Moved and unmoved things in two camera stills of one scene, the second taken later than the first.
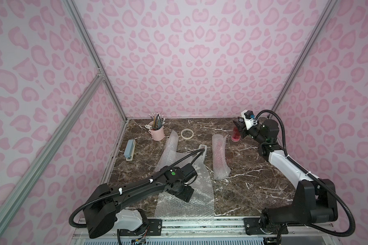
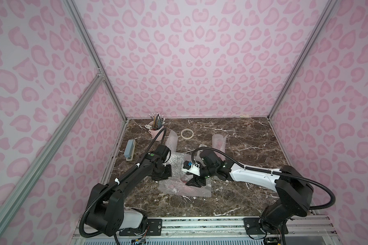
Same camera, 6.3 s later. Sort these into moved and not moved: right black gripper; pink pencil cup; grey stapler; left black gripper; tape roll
Moved: left black gripper; right black gripper
Not moved: grey stapler; pink pencil cup; tape roll
